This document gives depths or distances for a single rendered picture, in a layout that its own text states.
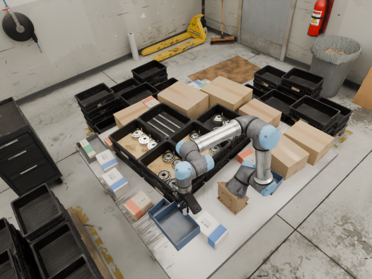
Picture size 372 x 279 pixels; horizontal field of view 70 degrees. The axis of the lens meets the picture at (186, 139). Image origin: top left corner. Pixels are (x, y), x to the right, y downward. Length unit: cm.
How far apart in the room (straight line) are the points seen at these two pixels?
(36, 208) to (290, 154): 210
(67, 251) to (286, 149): 186
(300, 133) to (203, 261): 123
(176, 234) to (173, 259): 38
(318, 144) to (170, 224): 130
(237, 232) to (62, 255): 136
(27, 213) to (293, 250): 228
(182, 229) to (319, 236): 162
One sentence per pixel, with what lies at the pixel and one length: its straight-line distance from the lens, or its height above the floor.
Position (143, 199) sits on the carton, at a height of 78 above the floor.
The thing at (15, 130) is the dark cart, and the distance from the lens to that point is 278.
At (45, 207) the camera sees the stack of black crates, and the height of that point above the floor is 49.
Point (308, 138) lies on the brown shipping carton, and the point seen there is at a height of 86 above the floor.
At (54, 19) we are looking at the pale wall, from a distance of 470.
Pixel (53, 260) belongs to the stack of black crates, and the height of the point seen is 38.
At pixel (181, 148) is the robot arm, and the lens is 129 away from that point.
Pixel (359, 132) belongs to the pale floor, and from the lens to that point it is 386.
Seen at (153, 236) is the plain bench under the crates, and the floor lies 70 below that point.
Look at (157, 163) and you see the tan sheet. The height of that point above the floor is 83.
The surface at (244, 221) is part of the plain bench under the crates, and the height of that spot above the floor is 70.
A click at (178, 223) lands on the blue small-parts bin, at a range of 147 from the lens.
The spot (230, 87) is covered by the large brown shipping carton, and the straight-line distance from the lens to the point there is 262.
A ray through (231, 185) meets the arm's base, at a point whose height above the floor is 91.
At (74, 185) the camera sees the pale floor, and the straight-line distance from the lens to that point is 328.
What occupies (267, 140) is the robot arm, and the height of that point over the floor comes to 142.
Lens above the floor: 237
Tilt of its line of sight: 45 degrees down
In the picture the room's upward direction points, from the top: 6 degrees counter-clockwise
